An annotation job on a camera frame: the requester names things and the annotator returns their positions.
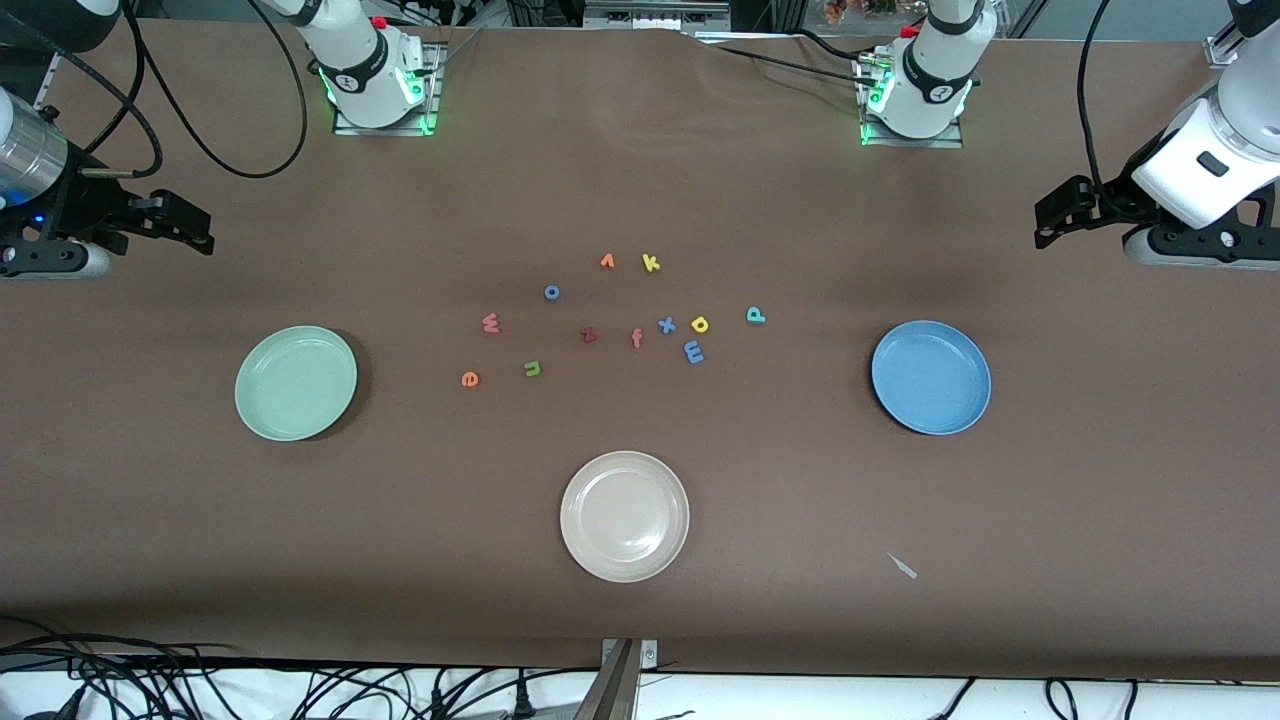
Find black cable on table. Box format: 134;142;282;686
715;30;883;89

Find blue round plate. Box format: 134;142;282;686
870;320;993;437

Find beige round plate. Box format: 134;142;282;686
559;450;691;584

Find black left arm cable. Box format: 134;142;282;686
1077;0;1113;193

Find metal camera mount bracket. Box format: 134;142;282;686
575;638;661;720

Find brown table cover mat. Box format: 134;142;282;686
0;18;1280;681

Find aluminium frame profile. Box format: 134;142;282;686
583;0;731;33

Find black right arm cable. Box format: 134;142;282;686
45;0;309;181

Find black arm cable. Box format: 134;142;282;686
1077;0;1113;193
45;0;309;181

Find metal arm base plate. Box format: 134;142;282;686
858;50;966;149
333;45;443;137

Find light green round plate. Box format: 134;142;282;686
234;325;359;443

